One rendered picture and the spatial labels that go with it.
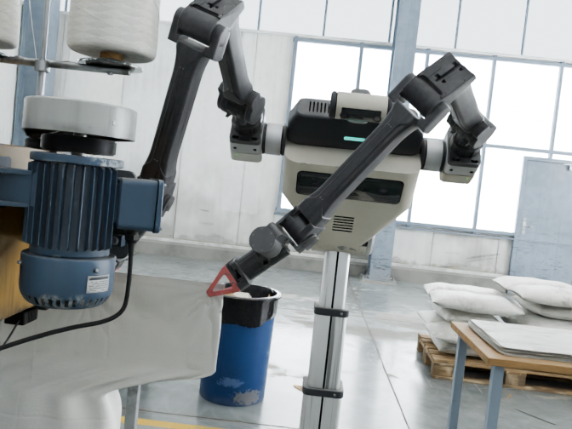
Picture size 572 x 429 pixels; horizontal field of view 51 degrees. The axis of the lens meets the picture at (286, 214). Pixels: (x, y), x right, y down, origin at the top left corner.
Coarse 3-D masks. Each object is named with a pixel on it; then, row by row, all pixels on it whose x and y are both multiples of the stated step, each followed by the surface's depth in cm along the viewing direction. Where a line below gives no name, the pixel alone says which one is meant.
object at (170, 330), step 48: (144, 288) 135; (192, 288) 135; (0, 336) 137; (48, 336) 136; (96, 336) 136; (144, 336) 136; (192, 336) 135; (0, 384) 132; (48, 384) 132; (96, 384) 132
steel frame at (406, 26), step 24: (24, 0) 895; (408, 0) 867; (24, 24) 900; (408, 24) 869; (24, 48) 907; (48, 48) 898; (408, 48) 870; (24, 72) 914; (408, 72) 872; (24, 96) 917; (384, 240) 885; (384, 264) 887
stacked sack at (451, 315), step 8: (432, 304) 500; (440, 312) 470; (448, 312) 457; (456, 312) 456; (464, 312) 457; (448, 320) 455; (456, 320) 451; (464, 320) 479; (488, 320) 451; (496, 320) 453
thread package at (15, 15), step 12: (0, 0) 111; (12, 0) 114; (0, 12) 111; (12, 12) 114; (0, 24) 112; (12, 24) 114; (0, 36) 112; (12, 36) 114; (0, 48) 120; (12, 48) 119
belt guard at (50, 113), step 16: (32, 96) 94; (48, 96) 92; (32, 112) 93; (48, 112) 92; (64, 112) 92; (80, 112) 92; (96, 112) 93; (112, 112) 95; (128, 112) 98; (32, 128) 93; (48, 128) 92; (64, 128) 92; (80, 128) 92; (96, 128) 93; (112, 128) 95; (128, 128) 98
